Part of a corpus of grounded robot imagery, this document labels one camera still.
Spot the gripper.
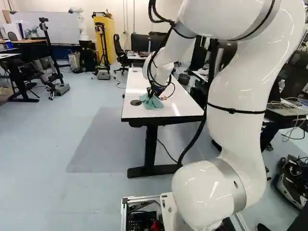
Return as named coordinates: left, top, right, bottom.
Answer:
left=146, top=84, right=167, bottom=99

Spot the green towel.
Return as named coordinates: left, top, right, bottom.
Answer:
left=139, top=93, right=165, bottom=111

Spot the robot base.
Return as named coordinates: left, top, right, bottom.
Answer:
left=121, top=192, right=248, bottom=231

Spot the white table with black legs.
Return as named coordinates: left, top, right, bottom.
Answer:
left=121, top=67, right=205, bottom=179

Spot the grey waste bin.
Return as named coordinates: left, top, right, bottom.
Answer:
left=178, top=73, right=191, bottom=85

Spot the black monitor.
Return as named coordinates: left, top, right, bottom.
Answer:
left=130, top=32, right=169, bottom=53

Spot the black office chair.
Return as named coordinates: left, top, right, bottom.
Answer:
left=113, top=33, right=130, bottom=76

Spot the black tripod stand on base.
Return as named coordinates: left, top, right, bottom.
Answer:
left=91, top=22, right=112, bottom=80

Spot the white robot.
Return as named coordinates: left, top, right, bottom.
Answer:
left=68, top=7, right=88, bottom=42

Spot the black camera stand on base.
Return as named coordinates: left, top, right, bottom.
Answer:
left=38, top=17, right=71, bottom=101

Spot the black desk with cables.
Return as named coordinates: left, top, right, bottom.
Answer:
left=261, top=97, right=308, bottom=152

